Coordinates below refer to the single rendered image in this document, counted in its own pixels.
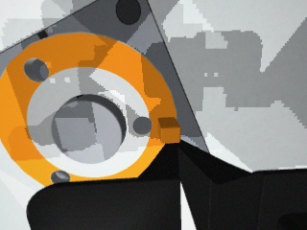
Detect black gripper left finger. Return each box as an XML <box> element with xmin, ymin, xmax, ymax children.
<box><xmin>26</xmin><ymin>143</ymin><xmax>181</xmax><ymax>230</ymax></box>

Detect orange round plate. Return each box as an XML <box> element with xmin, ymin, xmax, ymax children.
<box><xmin>0</xmin><ymin>32</ymin><xmax>181</xmax><ymax>187</ymax></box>

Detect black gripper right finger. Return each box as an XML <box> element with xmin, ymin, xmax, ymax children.
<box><xmin>177</xmin><ymin>139</ymin><xmax>307</xmax><ymax>230</ymax></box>

